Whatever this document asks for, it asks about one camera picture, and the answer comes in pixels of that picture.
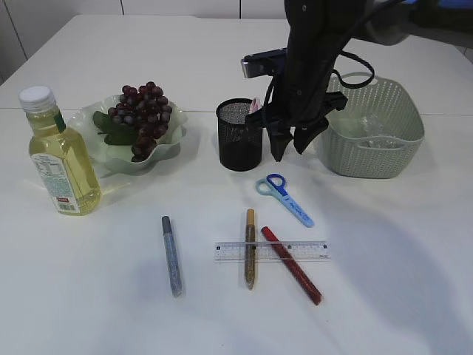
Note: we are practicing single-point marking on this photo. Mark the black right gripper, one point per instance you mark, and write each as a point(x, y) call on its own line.
point(310, 121)

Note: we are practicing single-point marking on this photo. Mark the blue capped scissors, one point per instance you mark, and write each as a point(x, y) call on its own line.
point(274, 185)

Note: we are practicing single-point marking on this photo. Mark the clear plastic sheet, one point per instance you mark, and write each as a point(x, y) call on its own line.
point(377, 135)

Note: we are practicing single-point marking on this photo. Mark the purple artificial grape bunch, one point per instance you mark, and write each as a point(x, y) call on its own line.
point(139, 119)

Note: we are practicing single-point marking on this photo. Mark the yellow tea bottle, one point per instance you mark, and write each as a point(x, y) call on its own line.
point(59, 154)

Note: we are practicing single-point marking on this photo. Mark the pink scissors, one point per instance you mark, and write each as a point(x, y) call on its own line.
point(255, 106)

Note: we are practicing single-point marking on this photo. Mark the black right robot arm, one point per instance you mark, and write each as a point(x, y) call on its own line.
point(297, 101)

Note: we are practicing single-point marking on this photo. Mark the black mesh pen holder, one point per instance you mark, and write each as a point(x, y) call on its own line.
point(240, 145)

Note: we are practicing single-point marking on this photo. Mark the green plastic woven basket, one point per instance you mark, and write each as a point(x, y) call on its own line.
point(337, 147)

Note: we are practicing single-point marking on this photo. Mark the gold glitter pen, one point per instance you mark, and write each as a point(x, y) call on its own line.
point(250, 249)

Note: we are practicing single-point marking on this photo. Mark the clear plastic ruler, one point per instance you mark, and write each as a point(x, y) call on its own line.
point(234, 252)

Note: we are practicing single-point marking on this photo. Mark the red glitter pen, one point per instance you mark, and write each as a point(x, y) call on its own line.
point(299, 275)

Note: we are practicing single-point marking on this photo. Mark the silver glitter pen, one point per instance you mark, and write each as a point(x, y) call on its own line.
point(172, 258)

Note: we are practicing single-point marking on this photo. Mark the green wavy glass plate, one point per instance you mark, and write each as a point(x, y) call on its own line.
point(119, 158)

